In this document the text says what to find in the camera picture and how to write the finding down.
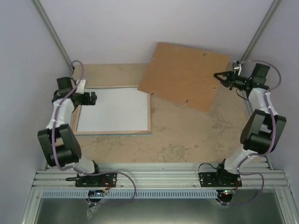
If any aluminium corner post right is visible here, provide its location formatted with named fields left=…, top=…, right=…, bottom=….
left=241, top=0, right=283, bottom=61

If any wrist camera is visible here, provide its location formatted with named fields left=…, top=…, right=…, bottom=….
left=232, top=60, right=242, bottom=76
left=75, top=79, right=86, bottom=94

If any slotted grey cable duct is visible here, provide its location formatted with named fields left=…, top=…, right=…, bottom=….
left=42, top=189, right=218, bottom=199

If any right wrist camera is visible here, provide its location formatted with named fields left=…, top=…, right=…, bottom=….
left=232, top=60, right=242, bottom=76

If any aluminium rail platform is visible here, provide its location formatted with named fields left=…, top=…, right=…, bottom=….
left=32, top=159, right=290, bottom=189

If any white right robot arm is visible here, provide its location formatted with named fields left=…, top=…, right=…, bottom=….
left=214, top=60, right=286, bottom=186

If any controller board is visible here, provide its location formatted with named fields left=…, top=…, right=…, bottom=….
left=87, top=189, right=109, bottom=197
left=220, top=188, right=236, bottom=195

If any aluminium corner post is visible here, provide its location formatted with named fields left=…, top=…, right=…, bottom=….
left=31, top=0, right=74, bottom=72
left=241, top=0, right=283, bottom=61

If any left controller board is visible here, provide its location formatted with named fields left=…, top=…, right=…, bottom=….
left=87, top=189, right=109, bottom=197

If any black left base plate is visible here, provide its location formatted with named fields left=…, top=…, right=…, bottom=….
left=65, top=173, right=117, bottom=188

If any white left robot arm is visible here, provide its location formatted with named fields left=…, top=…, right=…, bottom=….
left=37, top=77, right=102, bottom=187

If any brown frame backing board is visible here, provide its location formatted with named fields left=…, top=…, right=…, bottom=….
left=138, top=42, right=230, bottom=112

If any sunflower photo print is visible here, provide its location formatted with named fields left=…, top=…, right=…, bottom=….
left=76, top=86, right=150, bottom=133

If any blue wooden picture frame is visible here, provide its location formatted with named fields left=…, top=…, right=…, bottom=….
left=73, top=84, right=152, bottom=136

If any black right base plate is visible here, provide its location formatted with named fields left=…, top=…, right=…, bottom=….
left=198, top=162, right=242, bottom=188

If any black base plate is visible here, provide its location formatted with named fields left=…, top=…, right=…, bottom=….
left=198, top=162, right=242, bottom=188
left=65, top=173, right=117, bottom=188

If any right controller board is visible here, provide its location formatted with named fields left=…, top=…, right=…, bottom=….
left=220, top=188, right=236, bottom=195

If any aluminium corner post left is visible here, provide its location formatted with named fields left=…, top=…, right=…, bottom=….
left=31, top=0, right=74, bottom=72

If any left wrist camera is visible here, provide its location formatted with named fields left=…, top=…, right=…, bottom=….
left=75, top=79, right=86, bottom=94

